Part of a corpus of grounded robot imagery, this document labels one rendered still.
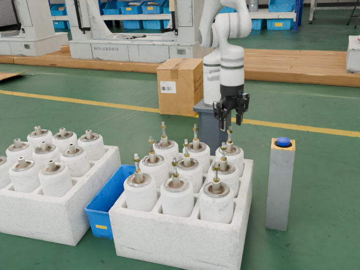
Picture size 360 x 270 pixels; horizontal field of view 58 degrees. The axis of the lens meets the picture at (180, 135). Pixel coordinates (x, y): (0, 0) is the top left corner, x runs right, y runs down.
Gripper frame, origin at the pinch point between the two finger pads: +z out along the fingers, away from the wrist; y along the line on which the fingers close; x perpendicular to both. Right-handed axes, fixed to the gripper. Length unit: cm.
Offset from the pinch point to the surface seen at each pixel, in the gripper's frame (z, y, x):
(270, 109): 35, 87, 59
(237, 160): 11.4, -1.3, -4.7
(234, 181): 12.3, -9.1, -12.4
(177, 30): -1, 98, 184
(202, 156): 11.2, -8.7, 4.4
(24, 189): 17, -63, 31
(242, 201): 16.8, -9.8, -16.8
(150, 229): 21.0, -36.2, -6.2
